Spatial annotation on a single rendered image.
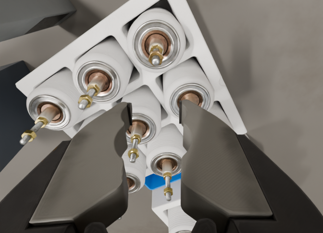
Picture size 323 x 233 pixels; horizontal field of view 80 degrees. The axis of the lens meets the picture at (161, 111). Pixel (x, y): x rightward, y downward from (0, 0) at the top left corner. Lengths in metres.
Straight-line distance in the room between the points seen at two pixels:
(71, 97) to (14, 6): 0.16
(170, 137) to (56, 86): 0.26
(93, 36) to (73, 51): 0.05
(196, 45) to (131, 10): 0.14
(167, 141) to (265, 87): 0.39
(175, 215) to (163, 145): 0.32
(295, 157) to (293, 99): 0.28
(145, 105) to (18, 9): 0.25
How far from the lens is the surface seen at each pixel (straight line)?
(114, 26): 0.40
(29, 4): 0.44
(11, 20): 0.38
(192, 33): 0.40
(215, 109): 0.46
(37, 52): 0.68
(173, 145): 0.44
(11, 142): 0.60
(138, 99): 0.40
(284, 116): 0.81
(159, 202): 0.72
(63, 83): 0.43
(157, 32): 0.32
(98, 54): 0.35
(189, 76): 0.35
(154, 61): 0.24
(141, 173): 0.49
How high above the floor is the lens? 0.57
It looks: 59 degrees down
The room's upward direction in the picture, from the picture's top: 178 degrees clockwise
